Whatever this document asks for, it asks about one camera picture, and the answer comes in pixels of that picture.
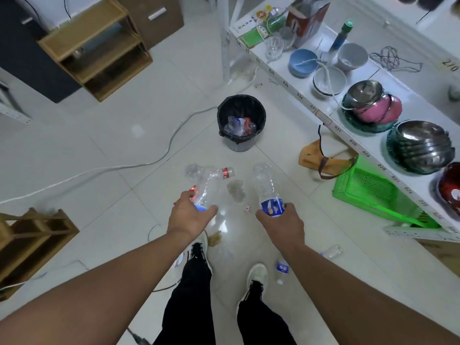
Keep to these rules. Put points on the open wooden shelf unit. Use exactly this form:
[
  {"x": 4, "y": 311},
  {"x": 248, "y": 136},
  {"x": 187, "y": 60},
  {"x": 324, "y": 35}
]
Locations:
[{"x": 97, "y": 50}]

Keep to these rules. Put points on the stack of steel bowls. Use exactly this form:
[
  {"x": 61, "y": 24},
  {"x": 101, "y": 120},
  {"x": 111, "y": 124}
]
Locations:
[{"x": 422, "y": 147}]

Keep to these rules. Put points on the black trash bin with bag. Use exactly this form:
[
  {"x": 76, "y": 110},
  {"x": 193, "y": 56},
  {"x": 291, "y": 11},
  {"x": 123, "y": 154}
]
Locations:
[{"x": 241, "y": 140}]

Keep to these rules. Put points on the person's left hand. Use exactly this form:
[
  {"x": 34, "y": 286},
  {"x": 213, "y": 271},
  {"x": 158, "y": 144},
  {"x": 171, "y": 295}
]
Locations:
[{"x": 187, "y": 217}]

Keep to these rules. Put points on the green plastic basket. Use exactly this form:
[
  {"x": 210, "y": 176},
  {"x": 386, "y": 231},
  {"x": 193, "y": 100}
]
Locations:
[{"x": 373, "y": 193}]

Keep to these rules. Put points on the brown carton box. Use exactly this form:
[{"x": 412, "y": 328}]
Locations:
[{"x": 309, "y": 19}]

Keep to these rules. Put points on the clear bottle with blue label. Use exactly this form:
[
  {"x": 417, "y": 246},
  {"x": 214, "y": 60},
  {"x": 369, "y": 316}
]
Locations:
[{"x": 266, "y": 186}]

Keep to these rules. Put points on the person's left forearm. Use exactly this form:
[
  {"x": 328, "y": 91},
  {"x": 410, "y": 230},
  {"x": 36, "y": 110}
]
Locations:
[{"x": 90, "y": 294}]

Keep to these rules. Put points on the brown cabinet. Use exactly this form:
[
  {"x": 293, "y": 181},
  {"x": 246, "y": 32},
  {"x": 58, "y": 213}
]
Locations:
[{"x": 151, "y": 17}]

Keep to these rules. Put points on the person's right forearm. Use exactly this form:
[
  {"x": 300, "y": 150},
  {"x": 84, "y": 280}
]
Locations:
[{"x": 359, "y": 305}]

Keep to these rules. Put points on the person's right shoe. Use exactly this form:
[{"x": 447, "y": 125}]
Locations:
[{"x": 257, "y": 274}]

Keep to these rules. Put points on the person's right thumb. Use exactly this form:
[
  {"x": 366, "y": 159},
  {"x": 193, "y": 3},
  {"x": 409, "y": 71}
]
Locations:
[{"x": 262, "y": 215}]

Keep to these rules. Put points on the pile of discarded plastic bottles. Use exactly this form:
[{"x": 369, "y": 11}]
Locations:
[{"x": 240, "y": 126}]

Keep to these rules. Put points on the small bottle with blue label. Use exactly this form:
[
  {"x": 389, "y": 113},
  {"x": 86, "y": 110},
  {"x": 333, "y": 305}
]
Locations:
[{"x": 282, "y": 271}]

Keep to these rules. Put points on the clear cut glass cup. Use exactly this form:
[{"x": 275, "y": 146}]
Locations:
[{"x": 274, "y": 48}]

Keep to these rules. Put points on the pink bowls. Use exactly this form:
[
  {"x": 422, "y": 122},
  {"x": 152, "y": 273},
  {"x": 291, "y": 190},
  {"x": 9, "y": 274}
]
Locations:
[{"x": 381, "y": 111}]

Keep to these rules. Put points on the black cabinet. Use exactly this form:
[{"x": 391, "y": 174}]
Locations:
[{"x": 28, "y": 61}]

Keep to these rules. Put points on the clear smooth glass cup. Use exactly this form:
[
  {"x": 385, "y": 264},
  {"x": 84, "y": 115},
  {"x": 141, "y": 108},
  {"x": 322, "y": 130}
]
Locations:
[{"x": 288, "y": 37}]

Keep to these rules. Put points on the grey-white deep bowl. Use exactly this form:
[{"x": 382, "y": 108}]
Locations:
[{"x": 354, "y": 55}]

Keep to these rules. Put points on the white appliance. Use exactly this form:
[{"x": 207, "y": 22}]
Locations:
[{"x": 54, "y": 8}]

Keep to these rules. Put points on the person's left thumb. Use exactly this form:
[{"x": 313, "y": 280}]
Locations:
[{"x": 211, "y": 213}]

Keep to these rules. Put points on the person's left shoe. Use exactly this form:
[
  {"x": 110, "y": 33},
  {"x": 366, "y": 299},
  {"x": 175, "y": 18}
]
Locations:
[{"x": 199, "y": 249}]

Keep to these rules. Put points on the small clear bottle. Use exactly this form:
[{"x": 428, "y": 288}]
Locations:
[{"x": 332, "y": 252}]

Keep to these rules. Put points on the cardboard sheet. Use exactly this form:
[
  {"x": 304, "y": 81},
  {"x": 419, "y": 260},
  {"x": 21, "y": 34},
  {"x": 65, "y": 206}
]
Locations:
[{"x": 444, "y": 256}]

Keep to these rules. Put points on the blue bottle with green cap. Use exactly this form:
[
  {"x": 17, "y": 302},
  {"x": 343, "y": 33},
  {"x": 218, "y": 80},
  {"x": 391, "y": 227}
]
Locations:
[{"x": 339, "y": 37}]

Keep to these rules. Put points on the person's leg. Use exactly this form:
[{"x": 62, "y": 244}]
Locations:
[
  {"x": 262, "y": 319},
  {"x": 188, "y": 305}
]

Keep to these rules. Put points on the white shallow bowl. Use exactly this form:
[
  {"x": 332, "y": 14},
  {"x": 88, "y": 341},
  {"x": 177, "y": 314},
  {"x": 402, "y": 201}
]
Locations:
[{"x": 329, "y": 82}]

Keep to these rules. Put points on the white metal frame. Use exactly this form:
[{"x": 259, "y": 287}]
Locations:
[{"x": 10, "y": 107}]

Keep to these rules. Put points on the person's left leg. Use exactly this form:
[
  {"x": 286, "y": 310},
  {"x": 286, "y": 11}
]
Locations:
[{"x": 188, "y": 305}]

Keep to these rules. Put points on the single steel bowl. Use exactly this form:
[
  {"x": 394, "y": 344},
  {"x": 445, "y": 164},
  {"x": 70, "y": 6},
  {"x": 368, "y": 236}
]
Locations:
[{"x": 364, "y": 92}]

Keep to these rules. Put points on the red bowl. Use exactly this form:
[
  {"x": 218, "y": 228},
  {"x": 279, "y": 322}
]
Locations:
[{"x": 451, "y": 188}]

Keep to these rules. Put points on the person's shoe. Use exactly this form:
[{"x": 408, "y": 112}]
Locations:
[
  {"x": 199, "y": 249},
  {"x": 257, "y": 274}
]

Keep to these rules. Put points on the person's right leg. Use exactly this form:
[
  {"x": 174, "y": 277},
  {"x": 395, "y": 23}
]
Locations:
[{"x": 262, "y": 319}]

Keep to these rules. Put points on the blue bowl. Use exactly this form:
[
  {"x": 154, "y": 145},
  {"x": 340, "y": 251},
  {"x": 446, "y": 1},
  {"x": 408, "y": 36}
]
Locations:
[{"x": 302, "y": 62}]

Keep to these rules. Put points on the low wooden rack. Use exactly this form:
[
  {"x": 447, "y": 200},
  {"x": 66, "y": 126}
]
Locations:
[{"x": 28, "y": 244}]

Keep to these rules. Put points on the clear bottle with red label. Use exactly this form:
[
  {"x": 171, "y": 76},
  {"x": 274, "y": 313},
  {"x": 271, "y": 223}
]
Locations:
[{"x": 212, "y": 185}]

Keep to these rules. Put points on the white metal shelf rack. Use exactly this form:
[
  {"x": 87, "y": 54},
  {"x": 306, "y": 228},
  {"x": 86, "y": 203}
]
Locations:
[{"x": 413, "y": 104}]

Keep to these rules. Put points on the green and white flat box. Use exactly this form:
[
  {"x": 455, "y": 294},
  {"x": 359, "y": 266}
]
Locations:
[{"x": 251, "y": 32}]

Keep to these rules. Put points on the clear plastic bottle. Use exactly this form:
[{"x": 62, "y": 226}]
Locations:
[{"x": 193, "y": 171}]

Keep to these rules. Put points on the person's right hand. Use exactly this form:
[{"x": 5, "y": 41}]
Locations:
[{"x": 284, "y": 228}]

